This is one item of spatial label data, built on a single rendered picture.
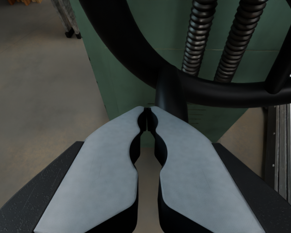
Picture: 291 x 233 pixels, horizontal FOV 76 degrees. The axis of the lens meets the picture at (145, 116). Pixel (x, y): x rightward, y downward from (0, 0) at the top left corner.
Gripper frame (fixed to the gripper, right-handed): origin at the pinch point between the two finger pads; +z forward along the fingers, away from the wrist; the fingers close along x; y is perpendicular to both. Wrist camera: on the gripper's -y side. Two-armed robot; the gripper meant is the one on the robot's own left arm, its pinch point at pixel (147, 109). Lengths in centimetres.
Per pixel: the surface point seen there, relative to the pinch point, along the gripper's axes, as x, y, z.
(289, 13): 23.4, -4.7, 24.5
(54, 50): -58, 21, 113
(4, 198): -57, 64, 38
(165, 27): 3.5, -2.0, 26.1
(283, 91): 13.9, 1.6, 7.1
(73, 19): -44, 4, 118
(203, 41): 6.3, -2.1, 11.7
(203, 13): 5.3, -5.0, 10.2
